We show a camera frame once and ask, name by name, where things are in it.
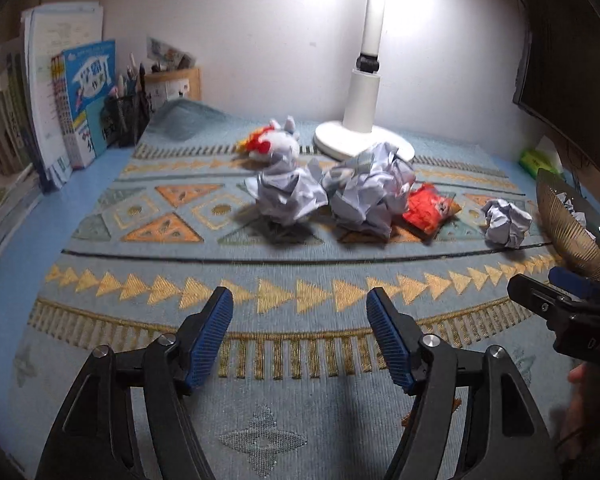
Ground ribbed brown glass bowl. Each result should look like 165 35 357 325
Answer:
536 167 600 283

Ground upright white paper stack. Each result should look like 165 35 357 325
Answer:
21 2 104 193

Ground black mesh pen holder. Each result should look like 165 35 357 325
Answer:
102 92 150 148

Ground flat stack of books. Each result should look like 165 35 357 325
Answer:
0 167 41 261

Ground black monitor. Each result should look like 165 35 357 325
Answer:
512 0 600 178

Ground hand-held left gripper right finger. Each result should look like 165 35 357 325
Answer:
366 287 563 480

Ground bundle of pens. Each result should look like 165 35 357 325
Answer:
114 52 148 101

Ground green tissue pack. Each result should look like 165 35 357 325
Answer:
520 147 563 181

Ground white desk lamp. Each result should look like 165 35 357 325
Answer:
314 0 416 162

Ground person's right forearm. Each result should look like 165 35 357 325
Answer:
555 410 600 480

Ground patterned blue woven mat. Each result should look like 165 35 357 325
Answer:
10 99 596 480

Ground wooden pen holder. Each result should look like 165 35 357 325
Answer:
145 66 202 111

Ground printed card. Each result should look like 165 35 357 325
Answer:
147 36 197 73

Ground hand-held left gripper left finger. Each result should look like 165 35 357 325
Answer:
35 286 235 480

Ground green upright books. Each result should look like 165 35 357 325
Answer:
0 40 33 176

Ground person's right hand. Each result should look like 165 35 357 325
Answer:
560 362 600 456

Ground red snack packet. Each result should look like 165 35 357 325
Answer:
401 182 463 240

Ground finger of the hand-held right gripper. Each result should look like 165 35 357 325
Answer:
506 274 578 328
548 266 600 306

